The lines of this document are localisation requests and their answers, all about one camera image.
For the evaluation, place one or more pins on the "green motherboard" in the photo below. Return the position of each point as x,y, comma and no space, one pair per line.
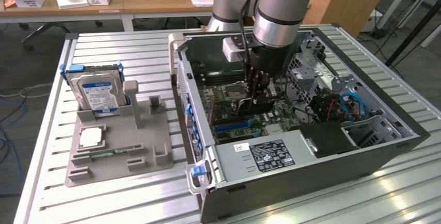
282,110

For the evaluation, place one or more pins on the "green RAM stick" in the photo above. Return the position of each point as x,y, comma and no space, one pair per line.
109,151

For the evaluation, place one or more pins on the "blue case latch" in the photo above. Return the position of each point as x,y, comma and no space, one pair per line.
196,171

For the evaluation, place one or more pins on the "grey parts rack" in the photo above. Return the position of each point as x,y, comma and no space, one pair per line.
116,162

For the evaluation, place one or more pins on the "black stand pole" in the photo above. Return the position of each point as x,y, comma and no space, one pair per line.
413,34

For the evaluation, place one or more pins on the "silver CPU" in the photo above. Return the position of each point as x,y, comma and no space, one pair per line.
91,137

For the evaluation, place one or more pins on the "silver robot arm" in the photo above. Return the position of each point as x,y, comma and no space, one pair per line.
278,15

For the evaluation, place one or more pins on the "metal disk bay cage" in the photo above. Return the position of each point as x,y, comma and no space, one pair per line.
306,79

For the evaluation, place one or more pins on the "black expansion slot blue latch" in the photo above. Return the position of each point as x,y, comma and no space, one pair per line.
240,133

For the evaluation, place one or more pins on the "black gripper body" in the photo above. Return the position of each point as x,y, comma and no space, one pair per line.
270,60

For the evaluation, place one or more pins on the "grey power supply unit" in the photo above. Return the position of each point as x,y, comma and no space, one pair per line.
238,162

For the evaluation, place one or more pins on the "open black PC case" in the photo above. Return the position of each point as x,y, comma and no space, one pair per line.
292,182

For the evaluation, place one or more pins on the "hard disk with blue caddy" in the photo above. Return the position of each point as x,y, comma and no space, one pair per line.
97,92

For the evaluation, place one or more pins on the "black graphics card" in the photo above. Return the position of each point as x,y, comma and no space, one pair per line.
256,109

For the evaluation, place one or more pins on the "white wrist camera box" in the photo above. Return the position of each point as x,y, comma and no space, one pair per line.
232,51

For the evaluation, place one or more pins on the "metal CPU socket cover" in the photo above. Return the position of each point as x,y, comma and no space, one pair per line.
274,89

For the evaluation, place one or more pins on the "wooden cabinet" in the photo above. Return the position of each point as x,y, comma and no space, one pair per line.
343,2

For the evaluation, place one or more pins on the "small metal disk bay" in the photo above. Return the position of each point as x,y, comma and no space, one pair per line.
375,131

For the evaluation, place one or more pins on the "CPU socket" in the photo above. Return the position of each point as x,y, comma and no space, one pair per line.
232,92

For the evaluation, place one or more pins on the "orange packet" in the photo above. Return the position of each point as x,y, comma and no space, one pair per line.
9,2

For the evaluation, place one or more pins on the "wooden desk white legs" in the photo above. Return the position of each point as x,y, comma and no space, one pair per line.
164,2
68,12

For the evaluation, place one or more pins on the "small silver heatsink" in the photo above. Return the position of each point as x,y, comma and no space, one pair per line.
276,129

